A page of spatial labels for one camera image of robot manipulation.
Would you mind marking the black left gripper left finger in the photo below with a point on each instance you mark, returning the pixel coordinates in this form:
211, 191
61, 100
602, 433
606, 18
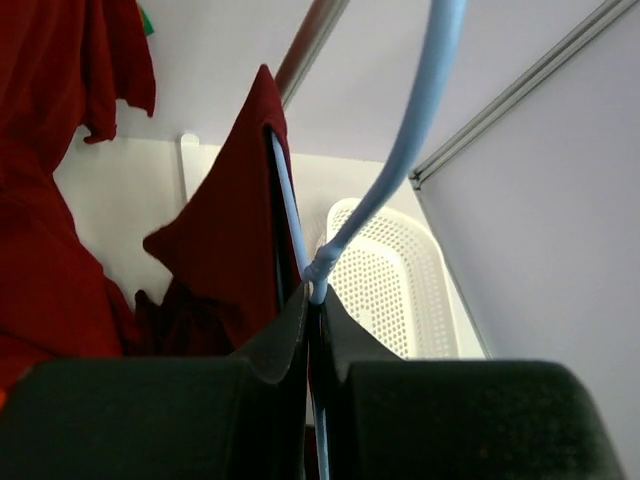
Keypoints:
236, 417

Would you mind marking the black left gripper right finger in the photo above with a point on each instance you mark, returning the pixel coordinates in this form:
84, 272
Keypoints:
389, 418

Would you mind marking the dark maroon t shirt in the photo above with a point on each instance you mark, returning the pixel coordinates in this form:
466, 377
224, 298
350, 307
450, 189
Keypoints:
228, 250

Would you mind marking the light blue wire hanger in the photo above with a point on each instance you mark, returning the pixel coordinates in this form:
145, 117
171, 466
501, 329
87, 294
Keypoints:
439, 48

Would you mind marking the green t shirt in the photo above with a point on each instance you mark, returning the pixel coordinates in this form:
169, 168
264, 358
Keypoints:
147, 25

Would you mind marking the white perforated plastic basket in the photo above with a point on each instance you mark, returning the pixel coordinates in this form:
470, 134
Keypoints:
393, 281

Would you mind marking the aluminium corner frame post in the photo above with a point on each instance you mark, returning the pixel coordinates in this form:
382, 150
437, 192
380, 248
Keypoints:
591, 27

